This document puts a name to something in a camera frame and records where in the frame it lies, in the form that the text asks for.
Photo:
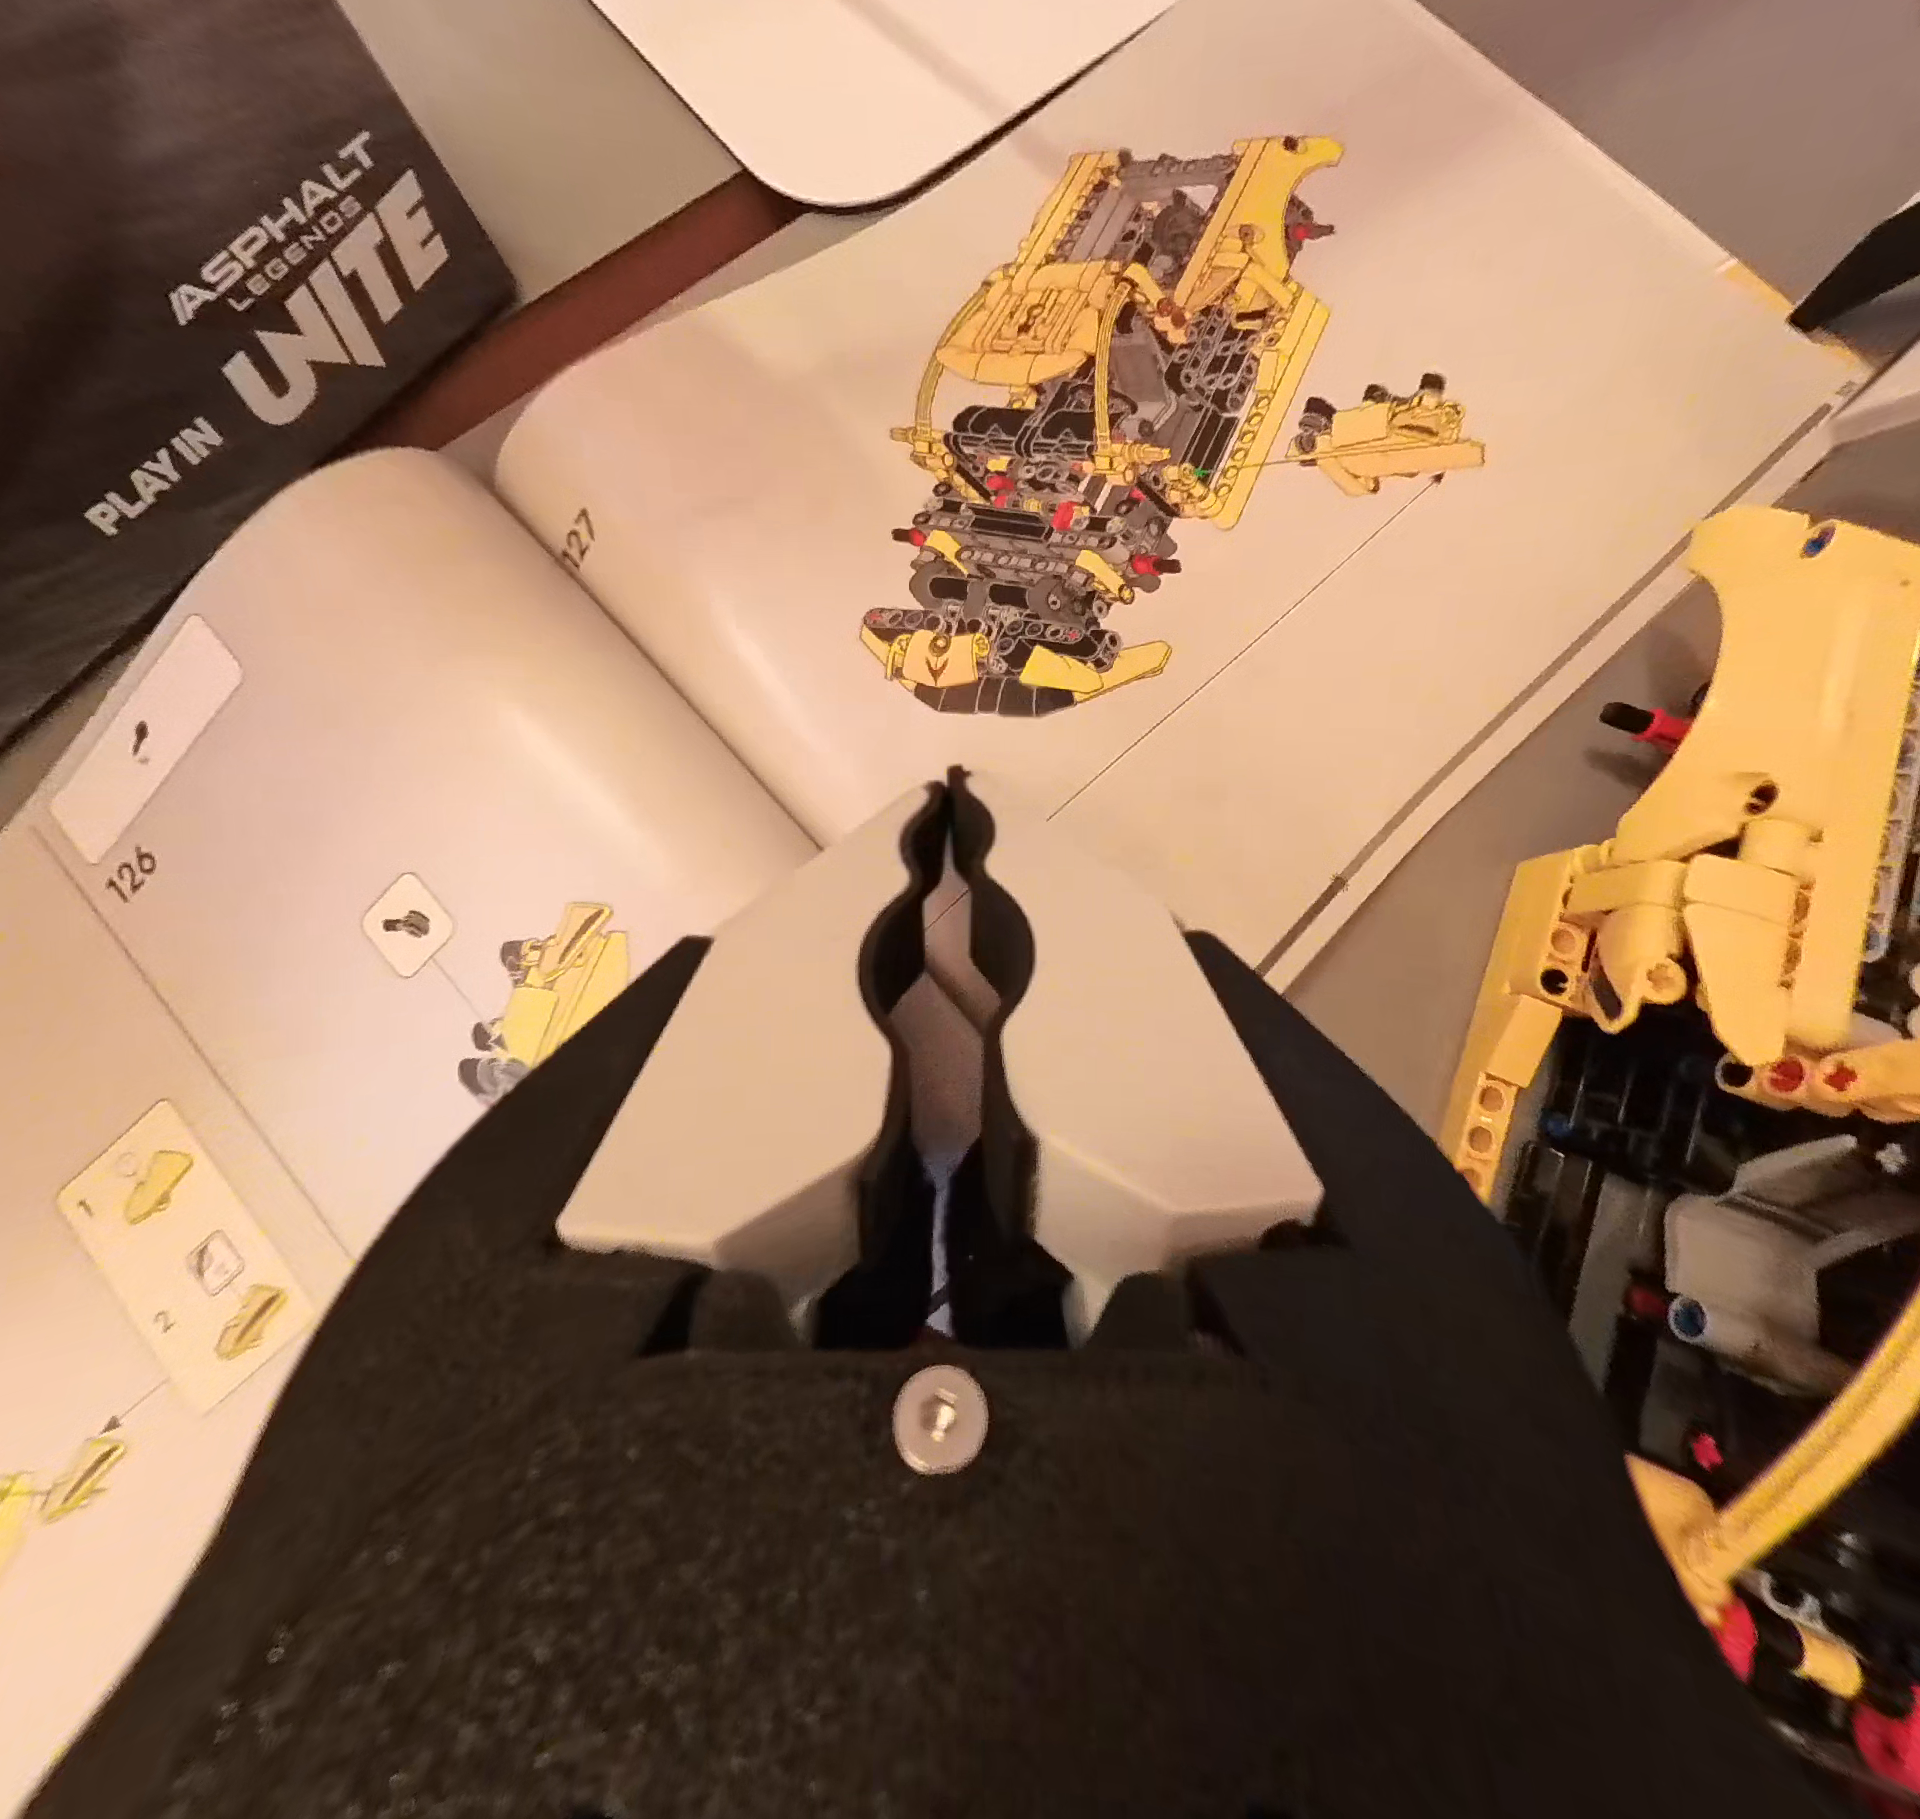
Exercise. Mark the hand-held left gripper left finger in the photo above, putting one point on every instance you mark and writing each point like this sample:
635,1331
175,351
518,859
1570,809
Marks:
738,1102

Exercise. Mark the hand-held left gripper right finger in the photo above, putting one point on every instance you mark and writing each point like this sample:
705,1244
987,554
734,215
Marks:
1156,1102

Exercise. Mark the black car set box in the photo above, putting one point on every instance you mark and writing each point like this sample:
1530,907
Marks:
179,200

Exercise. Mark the yellow brick car model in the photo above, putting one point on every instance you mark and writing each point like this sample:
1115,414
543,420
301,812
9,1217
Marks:
1771,859

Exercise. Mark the open instruction booklet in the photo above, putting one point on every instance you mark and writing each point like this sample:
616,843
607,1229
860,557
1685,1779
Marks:
753,469

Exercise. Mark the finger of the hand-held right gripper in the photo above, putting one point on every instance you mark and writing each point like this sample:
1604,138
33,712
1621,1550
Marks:
1877,262

